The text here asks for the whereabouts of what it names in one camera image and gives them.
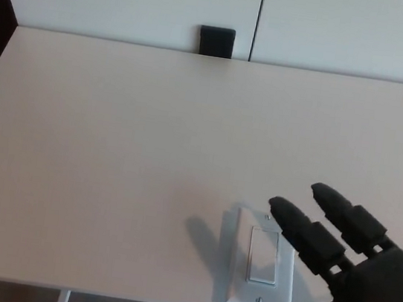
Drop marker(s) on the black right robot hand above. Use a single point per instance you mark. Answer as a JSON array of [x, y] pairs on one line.
[[373, 288]]

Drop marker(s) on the small silver plate screw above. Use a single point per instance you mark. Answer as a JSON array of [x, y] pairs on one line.
[[267, 217], [259, 300]]

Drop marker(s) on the white rocker switch button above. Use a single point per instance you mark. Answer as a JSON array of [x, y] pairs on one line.
[[263, 257]]

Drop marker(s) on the white light switch wall plate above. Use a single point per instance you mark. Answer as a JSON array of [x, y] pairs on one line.
[[238, 276]]

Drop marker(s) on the black wall outlet centre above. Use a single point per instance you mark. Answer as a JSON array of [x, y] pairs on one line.
[[216, 42]]

